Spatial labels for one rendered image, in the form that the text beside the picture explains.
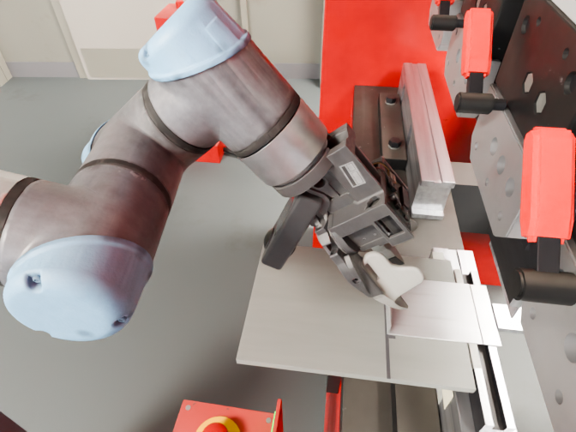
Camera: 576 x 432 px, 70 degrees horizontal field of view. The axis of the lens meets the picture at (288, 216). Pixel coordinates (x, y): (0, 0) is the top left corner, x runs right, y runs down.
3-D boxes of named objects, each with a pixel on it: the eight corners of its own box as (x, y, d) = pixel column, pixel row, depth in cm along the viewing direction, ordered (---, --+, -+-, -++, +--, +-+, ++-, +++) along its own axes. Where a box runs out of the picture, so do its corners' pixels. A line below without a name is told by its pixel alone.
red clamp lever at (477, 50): (465, 3, 36) (459, 108, 35) (513, 4, 36) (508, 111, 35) (459, 15, 38) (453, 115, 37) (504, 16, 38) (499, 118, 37)
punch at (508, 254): (481, 243, 48) (511, 180, 41) (498, 244, 48) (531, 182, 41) (501, 317, 41) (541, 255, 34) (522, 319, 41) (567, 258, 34)
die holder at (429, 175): (397, 94, 116) (403, 62, 109) (418, 96, 115) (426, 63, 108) (411, 218, 80) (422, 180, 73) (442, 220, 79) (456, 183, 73)
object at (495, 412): (448, 282, 57) (454, 268, 55) (471, 284, 57) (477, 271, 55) (476, 435, 43) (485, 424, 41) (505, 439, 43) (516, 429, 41)
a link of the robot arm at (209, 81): (147, 42, 35) (214, -30, 31) (237, 131, 41) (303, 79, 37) (111, 79, 29) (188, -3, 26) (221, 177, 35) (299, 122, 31)
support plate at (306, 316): (263, 247, 60) (263, 242, 59) (449, 264, 57) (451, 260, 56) (236, 363, 47) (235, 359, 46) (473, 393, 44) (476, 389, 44)
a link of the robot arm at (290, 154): (227, 171, 35) (247, 121, 41) (264, 205, 37) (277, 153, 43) (295, 127, 31) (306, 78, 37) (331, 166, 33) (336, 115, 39)
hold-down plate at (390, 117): (377, 102, 113) (379, 93, 110) (397, 104, 112) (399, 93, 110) (380, 169, 91) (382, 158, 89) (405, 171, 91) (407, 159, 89)
